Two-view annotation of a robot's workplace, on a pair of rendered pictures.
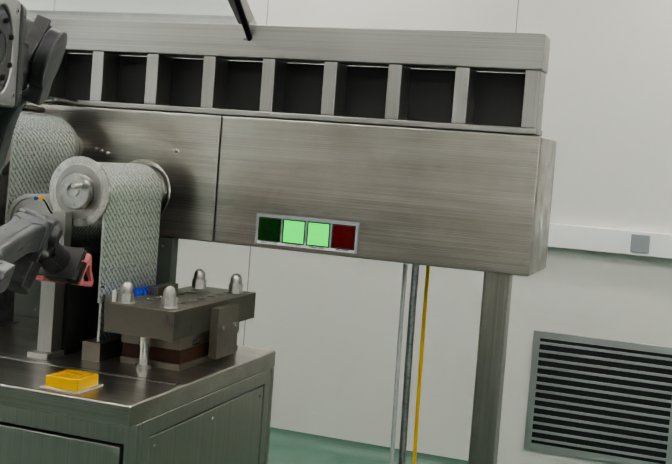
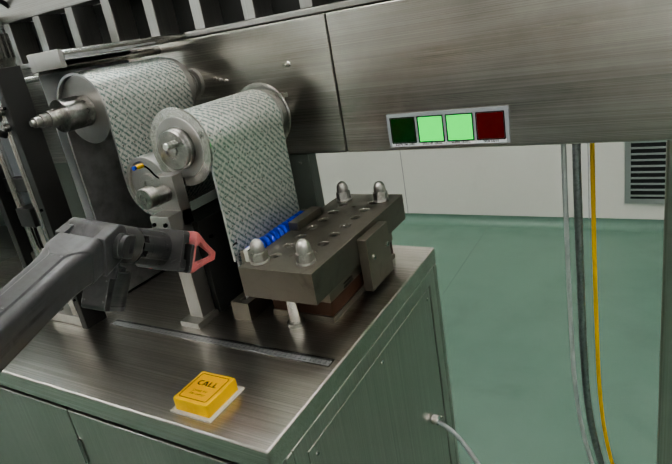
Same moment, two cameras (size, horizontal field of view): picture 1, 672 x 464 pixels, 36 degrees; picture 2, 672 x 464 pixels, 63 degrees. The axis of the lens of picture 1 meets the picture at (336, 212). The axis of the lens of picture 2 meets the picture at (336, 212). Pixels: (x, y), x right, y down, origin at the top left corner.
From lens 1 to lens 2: 1.26 m
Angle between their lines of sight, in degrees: 20
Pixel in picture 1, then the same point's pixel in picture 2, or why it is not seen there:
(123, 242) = (247, 187)
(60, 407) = (194, 441)
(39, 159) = (147, 111)
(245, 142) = (356, 38)
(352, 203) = (495, 83)
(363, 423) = (496, 202)
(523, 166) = not seen: outside the picture
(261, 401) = (429, 302)
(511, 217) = not seen: outside the picture
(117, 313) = (252, 277)
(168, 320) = (306, 283)
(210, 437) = (384, 380)
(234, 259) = not seen: hidden behind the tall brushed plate
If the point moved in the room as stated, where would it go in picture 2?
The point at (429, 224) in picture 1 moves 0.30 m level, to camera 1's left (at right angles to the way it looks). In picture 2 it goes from (603, 91) to (426, 115)
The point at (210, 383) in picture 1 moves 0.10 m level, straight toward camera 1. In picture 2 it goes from (371, 334) to (371, 368)
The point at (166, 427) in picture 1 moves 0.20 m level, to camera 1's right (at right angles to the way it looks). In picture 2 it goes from (328, 423) to (457, 421)
